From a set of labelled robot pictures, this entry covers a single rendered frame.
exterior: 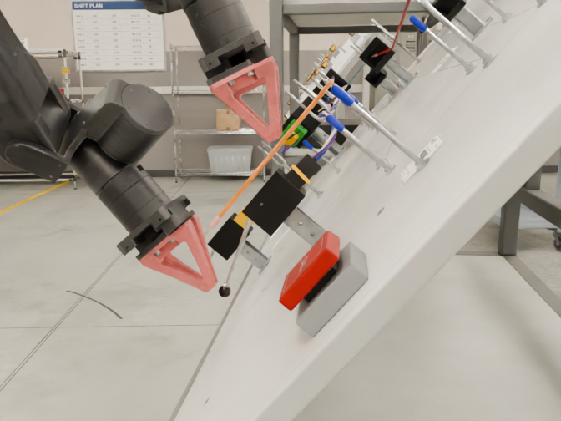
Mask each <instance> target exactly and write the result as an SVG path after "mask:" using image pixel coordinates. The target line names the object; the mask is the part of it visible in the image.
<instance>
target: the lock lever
mask: <svg viewBox="0 0 561 421"><path fill-rule="evenodd" d="M250 223H251V219H250V218H248V219H247V222H246V224H245V229H244V231H243V234H242V237H241V239H240V244H239V245H238V248H237V251H236V253H235V258H234V260H233V262H232V265H231V268H230V271H229V274H228V276H227V279H226V281H225V282H224V285H225V287H228V288H229V287H230V281H231V278H232V276H233V274H234V271H235V267H236V265H237V262H238V260H239V257H240V253H241V251H242V248H243V245H244V243H245V238H246V236H247V233H248V230H249V228H250Z"/></svg>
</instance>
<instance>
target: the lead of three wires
mask: <svg viewBox="0 0 561 421"><path fill-rule="evenodd" d="M322 113H323V114H322V116H324V117H326V116H327V115H329V114H330V115H332V116H334V117H335V118H336V116H335V115H334V114H332V113H331V112H330V111H326V112H325V111H322ZM336 132H337V130H336V129H335V128H334V127H333V126H332V129H331V135H330V137H329V138H328V140H327V141H326V142H325V144H324V145H323V146H322V148H321V149H320V151H319V152H318V153H317V154H316V155H314V156H313V157H312V159H313V158H314V157H315V158H316V159H317V161H318V160H319V159H320V158H321V157H322V156H323V155H324V154H325V153H326V152H327V150H328V149H329V147H330V145H331V144H332V143H333V141H334V140H335V138H336Z"/></svg>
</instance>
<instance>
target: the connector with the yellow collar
mask: <svg viewBox="0 0 561 421"><path fill-rule="evenodd" d="M316 162H317V159H316V158H315V157H314V158H313V159H312V158H311V157H310V156H309V155H308V154H306V155H305V156H304V157H303V158H302V159H301V160H300V161H299V162H298V163H297V164H296V167H297V168H298V169H299V170H300V171H301V172H302V173H303V174H304V175H305V176H306V178H307V179H308V180H309V179H310V178H311V177H312V176H313V175H314V174H315V173H316V172H317V171H318V170H319V169H320V168H321V167H320V166H319V165H318V164H317V163H316ZM284 177H285V178H286V179H287V180H288V181H290V183H292V184H293V185H294V186H295V187H296V188H297V189H300V188H301V187H302V186H303V185H304V184H305V183H306V182H305V181H304V180H303V179H302V178H301V177H300V176H299V175H298V174H297V173H296V172H295V171H294V170H293V169H291V170H290V171H289V172H288V173H287V174H285V175H284Z"/></svg>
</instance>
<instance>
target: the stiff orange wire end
mask: <svg viewBox="0 0 561 421"><path fill-rule="evenodd" d="M333 82H334V79H331V80H330V81H329V82H328V83H327V85H326V86H325V87H324V88H323V89H322V91H321V92H320V93H319V94H318V95H317V96H316V97H315V99H314V100H313V101H312V102H311V104H310V105H309V106H308V107H307V108H306V110H305V111H304V112H303V113H302V115H301V116H300V117H299V119H298V120H297V121H296V122H295V123H294V124H293V125H292V126H291V128H290V129H289V130H288V131H287V132H286V134H285V135H284V136H283V137H282V139H281V140H280V141H279V142H278V144H277V145H276V146H275V147H274V149H273V150H272V151H271V152H270V153H269V154H268V155H267V156H266V158H265V159H264V160H263V161H262V163H261V164H260V165H259V166H258V168H257V169H256V170H255V171H254V173H253V174H252V175H251V176H250V178H249V179H248V180H247V181H246V182H245V183H244V184H243V185H242V186H241V188H240V189H239V190H238V192H237V193H236V194H235V195H234V197H233V198H232V199H231V200H230V202H229V203H228V204H227V205H226V206H225V208H224V209H223V210H222V211H221V212H220V213H219V214H218V215H217V216H216V217H215V218H214V219H213V220H212V221H211V222H210V228H209V229H208V230H207V231H206V232H205V235H206V234H207V233H208V232H209V231H210V229H213V228H215V227H216V226H217V225H218V223H219V222H220V221H221V218H222V216H223V215H224V214H225V213H226V211H227V210H228V209H229V208H230V207H231V206H232V205H233V204H234V203H235V201H236V200H237V199H238V198H239V196H240V195H241V194H242V193H243V191H244V190H245V189H246V188H247V186H248V185H249V184H250V183H251V181H252V180H253V179H254V178H255V177H256V176H257V175H258V174H259V173H260V171H261V170H262V169H263V168H264V166H265V165H266V164H267V163H268V161H269V160H270V159H271V158H272V156H273V155H274V154H275V153H276V151H277V150H278V149H279V148H280V147H281V146H282V145H283V144H284V143H285V141H286V140H287V139H288V138H289V136H290V135H291V134H292V133H293V131H294V130H295V129H296V128H297V126H298V125H299V124H300V123H301V121H302V120H303V119H304V118H305V117H306V116H307V115H308V114H309V113H310V111H311V110H312V109H313V108H314V106H315V105H316V104H317V103H318V101H319V100H320V99H321V98H322V96H323V95H324V94H325V93H326V91H327V90H328V89H329V87H330V86H331V85H332V84H333Z"/></svg>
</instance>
